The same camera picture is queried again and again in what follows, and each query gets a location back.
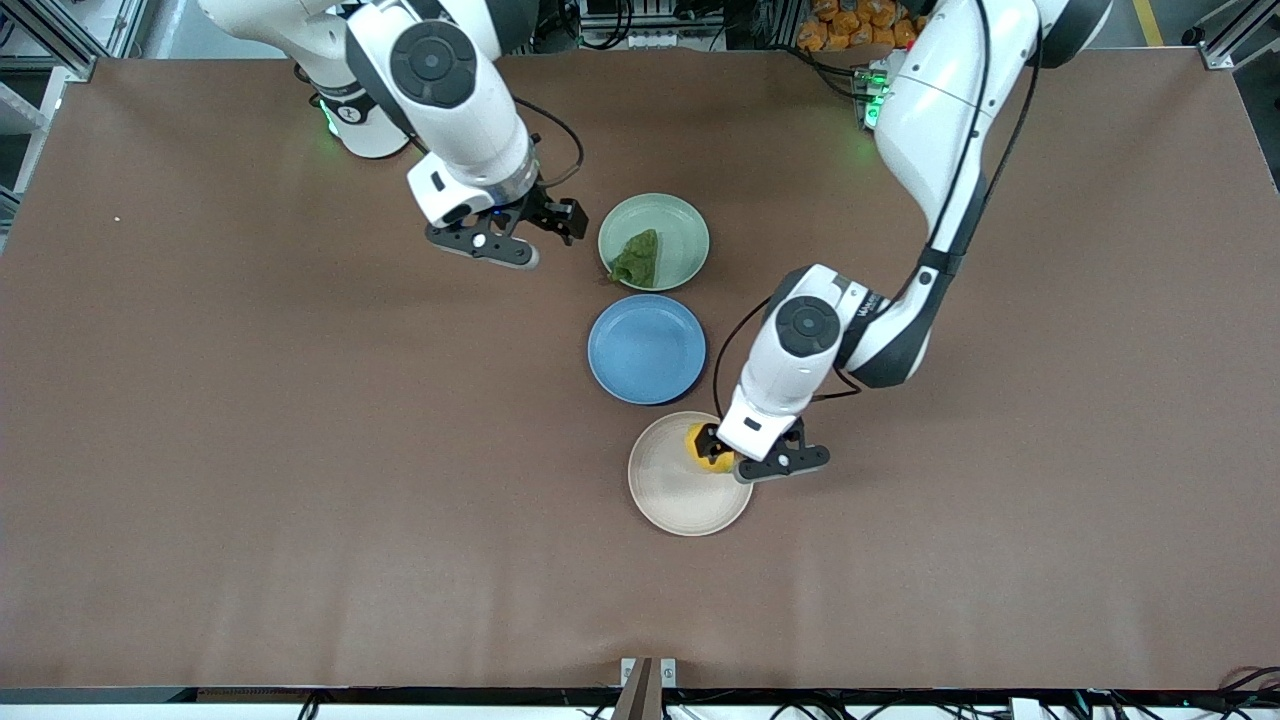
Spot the yellow lemon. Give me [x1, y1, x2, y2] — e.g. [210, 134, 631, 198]
[685, 422, 739, 473]

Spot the green lettuce leaf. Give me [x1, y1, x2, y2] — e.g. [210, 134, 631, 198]
[607, 228, 661, 289]

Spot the beige round plate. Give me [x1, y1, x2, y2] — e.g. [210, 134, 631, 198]
[627, 411, 755, 538]

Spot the green round plate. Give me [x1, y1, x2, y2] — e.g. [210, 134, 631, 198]
[597, 193, 711, 292]

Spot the blue round plate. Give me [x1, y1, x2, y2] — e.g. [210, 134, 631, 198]
[587, 294, 707, 406]

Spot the dark equipment rack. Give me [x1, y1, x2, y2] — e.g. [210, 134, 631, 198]
[540, 0, 801, 53]

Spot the orange packaged goods pile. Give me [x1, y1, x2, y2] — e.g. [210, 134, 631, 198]
[797, 0, 916, 51]

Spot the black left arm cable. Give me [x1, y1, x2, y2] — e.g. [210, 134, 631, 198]
[711, 0, 1046, 421]

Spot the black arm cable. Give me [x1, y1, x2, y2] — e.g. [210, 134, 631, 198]
[711, 0, 1046, 421]
[512, 97, 585, 191]

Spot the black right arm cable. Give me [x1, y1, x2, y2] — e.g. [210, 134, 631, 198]
[512, 97, 585, 191]

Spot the aluminium frame profile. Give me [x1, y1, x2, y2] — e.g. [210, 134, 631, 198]
[0, 0, 101, 81]
[1183, 0, 1280, 71]

